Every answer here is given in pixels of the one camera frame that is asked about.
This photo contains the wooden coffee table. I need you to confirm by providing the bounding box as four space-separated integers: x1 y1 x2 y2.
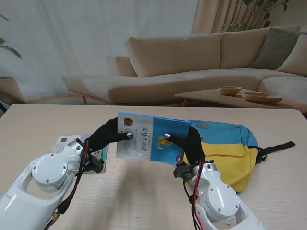
174 88 307 113

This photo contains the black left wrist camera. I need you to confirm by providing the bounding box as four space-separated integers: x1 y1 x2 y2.
85 154 105 173

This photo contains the variegated leaf plant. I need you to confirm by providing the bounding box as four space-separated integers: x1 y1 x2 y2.
0 14 23 60

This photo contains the teal and white book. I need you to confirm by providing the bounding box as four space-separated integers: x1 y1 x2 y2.
79 143 109 173

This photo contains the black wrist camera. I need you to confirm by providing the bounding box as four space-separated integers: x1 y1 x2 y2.
85 154 105 173
173 164 195 180

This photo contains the white sheer curtain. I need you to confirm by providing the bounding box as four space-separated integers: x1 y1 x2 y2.
0 0 199 104

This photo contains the small wooden bowl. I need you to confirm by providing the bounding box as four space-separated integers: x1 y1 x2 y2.
217 86 243 96

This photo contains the light wooden planter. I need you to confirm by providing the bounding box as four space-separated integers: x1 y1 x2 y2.
0 76 24 104

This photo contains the purple and white bird book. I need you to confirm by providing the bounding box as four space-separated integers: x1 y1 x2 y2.
50 134 96 156

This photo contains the red black arm cable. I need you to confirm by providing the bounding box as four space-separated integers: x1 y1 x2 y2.
43 141 91 230
183 160 207 230

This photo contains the beige sofa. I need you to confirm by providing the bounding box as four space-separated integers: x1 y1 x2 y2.
61 23 307 106

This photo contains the beige cushion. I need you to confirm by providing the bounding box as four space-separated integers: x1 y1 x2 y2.
275 34 307 77

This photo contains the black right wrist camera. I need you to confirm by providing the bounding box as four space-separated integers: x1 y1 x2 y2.
173 164 195 180

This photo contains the red black right arm cable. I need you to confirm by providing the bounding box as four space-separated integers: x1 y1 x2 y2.
183 160 207 230

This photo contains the beige curtain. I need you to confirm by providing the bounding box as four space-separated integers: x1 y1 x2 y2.
191 0 307 35

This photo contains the grey cushion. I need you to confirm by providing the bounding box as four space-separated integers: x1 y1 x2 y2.
250 27 302 70

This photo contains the blue and white duck book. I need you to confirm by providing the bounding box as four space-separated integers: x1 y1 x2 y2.
116 112 191 166

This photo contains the blue and yellow school bag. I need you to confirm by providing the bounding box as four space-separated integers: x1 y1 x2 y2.
182 119 296 193

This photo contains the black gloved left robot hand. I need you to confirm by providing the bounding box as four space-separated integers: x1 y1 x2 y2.
89 117 134 156

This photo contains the wide shallow wooden bowl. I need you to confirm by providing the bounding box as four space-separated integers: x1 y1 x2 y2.
241 92 284 104

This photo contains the red black left arm cable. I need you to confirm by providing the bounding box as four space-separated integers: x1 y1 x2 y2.
43 141 91 230

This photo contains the tall green leafy plant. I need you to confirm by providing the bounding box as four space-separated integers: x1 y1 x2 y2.
222 0 291 32

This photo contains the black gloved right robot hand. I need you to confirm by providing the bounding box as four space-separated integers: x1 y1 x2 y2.
164 126 206 166

